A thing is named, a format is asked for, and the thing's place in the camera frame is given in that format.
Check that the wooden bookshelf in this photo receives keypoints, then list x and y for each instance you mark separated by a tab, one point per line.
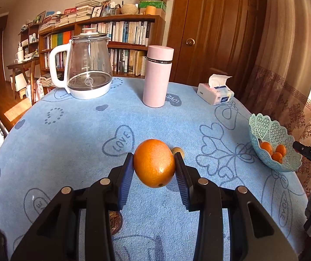
159	32

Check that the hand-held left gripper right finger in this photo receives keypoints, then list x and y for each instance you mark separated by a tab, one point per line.
181	179

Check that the wooden desk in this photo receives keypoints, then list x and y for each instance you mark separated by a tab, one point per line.
22	65

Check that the blue printed tablecloth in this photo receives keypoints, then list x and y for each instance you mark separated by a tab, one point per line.
76	130

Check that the row of colourful books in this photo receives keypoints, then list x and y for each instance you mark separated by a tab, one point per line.
58	40

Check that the woven straw bowl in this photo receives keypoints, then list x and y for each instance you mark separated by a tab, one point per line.
129	9

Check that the white bottle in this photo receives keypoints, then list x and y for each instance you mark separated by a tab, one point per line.
20	54

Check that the pink thermos bottle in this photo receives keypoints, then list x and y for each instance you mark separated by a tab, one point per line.
156	84

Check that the dark wrinkled passion fruit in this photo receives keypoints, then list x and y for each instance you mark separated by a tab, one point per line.
116	221

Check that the brass door knob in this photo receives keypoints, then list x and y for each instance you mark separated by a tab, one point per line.
190	41

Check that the patterned brown curtain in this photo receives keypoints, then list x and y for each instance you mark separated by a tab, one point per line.
286	73

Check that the teal lattice plastic basket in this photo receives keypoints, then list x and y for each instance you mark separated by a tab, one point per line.
269	130

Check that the tan longan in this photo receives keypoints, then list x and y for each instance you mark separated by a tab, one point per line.
178	151

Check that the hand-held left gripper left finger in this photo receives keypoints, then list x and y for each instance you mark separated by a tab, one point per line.
126	179

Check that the white tissue pack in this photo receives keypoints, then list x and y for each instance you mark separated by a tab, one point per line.
212	93

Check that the yellow cylinder container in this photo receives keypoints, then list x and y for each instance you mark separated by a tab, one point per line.
150	10

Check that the large orange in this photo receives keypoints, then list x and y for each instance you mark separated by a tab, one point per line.
154	163

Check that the stacks of books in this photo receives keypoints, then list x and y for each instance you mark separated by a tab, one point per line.
63	19

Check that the small wooden shelf unit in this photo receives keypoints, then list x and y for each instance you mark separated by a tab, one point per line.
31	32

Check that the green box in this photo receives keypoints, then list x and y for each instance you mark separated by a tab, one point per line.
152	5

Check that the panelled wooden door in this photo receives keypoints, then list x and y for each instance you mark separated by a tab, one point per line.
220	32

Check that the small picture frame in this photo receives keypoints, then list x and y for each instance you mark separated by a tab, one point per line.
97	11

